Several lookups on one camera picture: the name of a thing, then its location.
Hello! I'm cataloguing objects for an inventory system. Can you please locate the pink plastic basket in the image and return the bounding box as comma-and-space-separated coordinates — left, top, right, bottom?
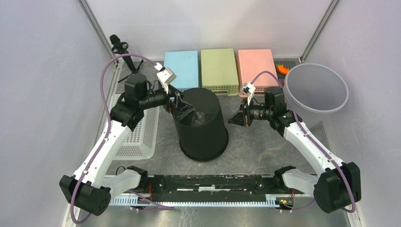
236, 49, 278, 95

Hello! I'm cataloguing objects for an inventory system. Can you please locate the blue plastic basket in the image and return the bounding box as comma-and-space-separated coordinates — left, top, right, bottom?
164, 51, 200, 91

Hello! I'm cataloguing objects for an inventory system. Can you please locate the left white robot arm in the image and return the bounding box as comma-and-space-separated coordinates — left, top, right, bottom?
59, 69, 183, 216

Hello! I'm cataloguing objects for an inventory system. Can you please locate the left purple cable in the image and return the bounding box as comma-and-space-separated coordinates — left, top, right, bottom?
69, 52, 162, 225

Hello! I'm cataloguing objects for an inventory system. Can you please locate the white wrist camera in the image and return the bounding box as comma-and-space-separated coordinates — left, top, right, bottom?
240, 82, 256, 105
155, 62, 176, 94

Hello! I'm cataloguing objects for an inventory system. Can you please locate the large white perforated basket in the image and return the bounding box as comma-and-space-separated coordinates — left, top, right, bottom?
114, 107, 159, 161

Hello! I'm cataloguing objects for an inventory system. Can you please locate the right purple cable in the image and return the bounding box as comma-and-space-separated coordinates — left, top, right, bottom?
250, 70, 357, 214

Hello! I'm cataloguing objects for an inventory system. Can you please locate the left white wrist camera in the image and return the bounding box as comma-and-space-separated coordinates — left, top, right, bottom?
155, 62, 176, 94

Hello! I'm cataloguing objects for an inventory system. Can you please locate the dark tray with orange blocks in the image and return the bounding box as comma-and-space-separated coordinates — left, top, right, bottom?
274, 59, 299, 75

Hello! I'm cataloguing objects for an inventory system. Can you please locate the black microphone on tripod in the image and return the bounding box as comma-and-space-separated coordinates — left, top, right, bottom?
109, 35, 144, 83

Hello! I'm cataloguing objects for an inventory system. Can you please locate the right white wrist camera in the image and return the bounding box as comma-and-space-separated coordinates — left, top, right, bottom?
240, 82, 256, 105

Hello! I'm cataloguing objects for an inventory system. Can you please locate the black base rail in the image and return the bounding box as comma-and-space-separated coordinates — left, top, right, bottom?
145, 175, 301, 202

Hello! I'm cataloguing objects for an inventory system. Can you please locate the green plastic basket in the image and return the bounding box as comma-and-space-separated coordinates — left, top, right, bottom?
200, 48, 239, 96

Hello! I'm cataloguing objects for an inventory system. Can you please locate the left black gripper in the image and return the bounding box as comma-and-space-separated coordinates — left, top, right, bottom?
139, 82, 193, 117

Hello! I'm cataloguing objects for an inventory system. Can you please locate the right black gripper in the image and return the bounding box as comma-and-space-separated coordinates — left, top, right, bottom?
227, 97, 272, 127

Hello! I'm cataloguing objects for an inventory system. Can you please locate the white cable duct strip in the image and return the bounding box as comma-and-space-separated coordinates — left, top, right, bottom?
109, 193, 293, 208

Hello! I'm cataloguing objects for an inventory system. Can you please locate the grey bin with black liner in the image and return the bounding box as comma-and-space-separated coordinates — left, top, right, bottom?
283, 63, 349, 129

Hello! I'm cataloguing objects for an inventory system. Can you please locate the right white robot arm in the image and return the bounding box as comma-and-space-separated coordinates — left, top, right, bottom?
228, 83, 361, 213

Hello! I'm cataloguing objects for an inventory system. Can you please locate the purple cable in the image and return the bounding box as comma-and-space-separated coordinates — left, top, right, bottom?
69, 52, 162, 225
250, 70, 357, 214

